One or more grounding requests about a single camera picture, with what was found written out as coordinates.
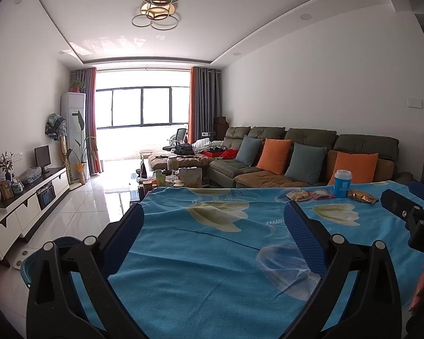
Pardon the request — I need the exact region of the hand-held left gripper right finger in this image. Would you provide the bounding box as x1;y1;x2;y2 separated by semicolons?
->
283;201;403;339

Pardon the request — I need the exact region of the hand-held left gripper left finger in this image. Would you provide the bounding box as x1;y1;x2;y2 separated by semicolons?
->
26;203;145;339

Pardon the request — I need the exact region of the blue plastic bin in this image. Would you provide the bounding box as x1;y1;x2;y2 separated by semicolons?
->
21;236;103;286

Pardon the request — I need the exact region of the small gold snack packet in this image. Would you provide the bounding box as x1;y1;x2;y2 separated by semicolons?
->
348;190;378;205

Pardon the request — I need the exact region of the clear biscuit packet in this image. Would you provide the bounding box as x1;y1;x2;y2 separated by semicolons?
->
286;190;311;202

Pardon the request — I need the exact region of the glass coffee table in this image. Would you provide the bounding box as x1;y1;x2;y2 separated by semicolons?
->
129;168;213;202

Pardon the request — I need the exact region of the orange cushion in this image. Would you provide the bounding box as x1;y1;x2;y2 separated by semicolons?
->
328;151;378;186
256;138;292;175

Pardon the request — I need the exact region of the blue tumbler with white lid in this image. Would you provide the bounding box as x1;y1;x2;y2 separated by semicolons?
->
334;169;352;198

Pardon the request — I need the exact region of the tall plant in yellow pot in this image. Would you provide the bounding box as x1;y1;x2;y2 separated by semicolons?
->
66;110;97;185

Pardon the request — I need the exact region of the green and brown sofa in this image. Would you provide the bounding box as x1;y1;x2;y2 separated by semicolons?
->
146;126;414;189

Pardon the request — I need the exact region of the large blue-grey cushion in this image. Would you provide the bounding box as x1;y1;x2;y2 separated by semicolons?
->
284;143;327;184

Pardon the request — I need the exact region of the brown paper bag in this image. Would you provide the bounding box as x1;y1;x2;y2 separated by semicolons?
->
178;167;203;188

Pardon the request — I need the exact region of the blue floral blanket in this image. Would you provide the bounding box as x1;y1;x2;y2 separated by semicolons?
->
71;180;424;339

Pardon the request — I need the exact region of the black cabinet appliance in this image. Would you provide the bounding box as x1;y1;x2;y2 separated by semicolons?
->
36;184;56;210

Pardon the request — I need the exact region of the white and black TV cabinet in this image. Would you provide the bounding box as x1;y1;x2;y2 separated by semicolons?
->
0;167;70;260

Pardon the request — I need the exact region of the small blue-grey cushion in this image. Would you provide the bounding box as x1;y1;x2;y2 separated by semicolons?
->
236;135;263;166

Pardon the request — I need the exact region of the black office chair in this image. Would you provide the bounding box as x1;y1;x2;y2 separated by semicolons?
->
163;128;188;152

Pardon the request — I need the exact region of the plastic-wrapped bundle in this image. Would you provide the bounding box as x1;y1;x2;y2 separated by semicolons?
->
21;167;42;184

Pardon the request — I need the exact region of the white bathroom scale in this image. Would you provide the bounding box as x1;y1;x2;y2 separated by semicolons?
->
8;249;36;268

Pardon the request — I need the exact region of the black monitor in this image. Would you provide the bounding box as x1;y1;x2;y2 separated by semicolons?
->
34;145;52;174

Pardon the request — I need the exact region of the grey and orange curtain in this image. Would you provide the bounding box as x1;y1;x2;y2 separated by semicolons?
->
189;67;221;142
73;67;103;175

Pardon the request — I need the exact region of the fan with patterned cover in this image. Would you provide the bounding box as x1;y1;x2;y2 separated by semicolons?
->
45;113;68;181

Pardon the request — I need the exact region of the large window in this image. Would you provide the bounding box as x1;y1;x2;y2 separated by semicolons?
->
96;85;189;128

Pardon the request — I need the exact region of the white standing air conditioner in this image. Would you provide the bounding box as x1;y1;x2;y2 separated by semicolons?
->
61;92;86;184

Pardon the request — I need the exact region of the small potted plant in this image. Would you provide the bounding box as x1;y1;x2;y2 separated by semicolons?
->
0;151;14;181

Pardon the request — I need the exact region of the wooden picture frame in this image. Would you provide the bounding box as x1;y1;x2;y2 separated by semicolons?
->
0;180;15;200

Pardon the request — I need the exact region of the ring ceiling lamp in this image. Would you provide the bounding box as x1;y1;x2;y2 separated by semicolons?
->
131;0;185;31

